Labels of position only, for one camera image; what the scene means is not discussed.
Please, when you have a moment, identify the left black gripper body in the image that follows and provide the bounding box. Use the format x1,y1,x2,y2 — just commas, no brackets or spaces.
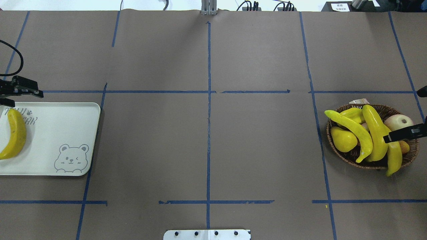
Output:
0,78,17,99

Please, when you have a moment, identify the dark yellow banana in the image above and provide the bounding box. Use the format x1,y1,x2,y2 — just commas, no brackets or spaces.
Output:
0,108,27,160

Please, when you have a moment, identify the bright yellow banana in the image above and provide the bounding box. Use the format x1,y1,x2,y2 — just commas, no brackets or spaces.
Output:
362,105,388,162

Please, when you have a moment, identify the greenish yellow long banana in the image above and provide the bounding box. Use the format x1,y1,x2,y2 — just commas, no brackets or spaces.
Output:
324,110,373,163

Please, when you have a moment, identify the paper tag on basket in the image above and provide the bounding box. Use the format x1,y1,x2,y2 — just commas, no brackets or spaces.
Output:
349,98,370,104

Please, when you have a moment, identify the orange mango fruit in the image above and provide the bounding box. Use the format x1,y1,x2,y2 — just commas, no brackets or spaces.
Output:
399,140,410,155

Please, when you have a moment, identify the pink white apple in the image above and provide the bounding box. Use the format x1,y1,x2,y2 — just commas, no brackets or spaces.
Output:
384,114,415,132

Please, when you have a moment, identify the yellow drooping banana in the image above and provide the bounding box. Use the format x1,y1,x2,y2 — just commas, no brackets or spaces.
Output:
386,142,403,177

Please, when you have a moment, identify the cream bear tray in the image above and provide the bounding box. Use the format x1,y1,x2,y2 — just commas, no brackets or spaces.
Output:
0,102,101,176

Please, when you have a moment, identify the short yellow back banana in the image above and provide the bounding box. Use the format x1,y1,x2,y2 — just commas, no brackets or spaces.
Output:
340,107,366,124

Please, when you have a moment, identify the yellow pear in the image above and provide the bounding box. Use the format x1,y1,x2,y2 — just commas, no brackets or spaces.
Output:
330,127,358,152

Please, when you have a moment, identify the black box with label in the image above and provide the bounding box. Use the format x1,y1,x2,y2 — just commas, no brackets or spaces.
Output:
321,0,368,12

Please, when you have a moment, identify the black power strip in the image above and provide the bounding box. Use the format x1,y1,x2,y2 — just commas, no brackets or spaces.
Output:
238,2,297,12

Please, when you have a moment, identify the aluminium frame post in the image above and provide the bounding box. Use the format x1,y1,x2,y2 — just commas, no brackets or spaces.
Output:
201,0,218,16

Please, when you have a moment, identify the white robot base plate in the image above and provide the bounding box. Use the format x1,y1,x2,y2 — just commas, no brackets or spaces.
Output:
163,229,252,240

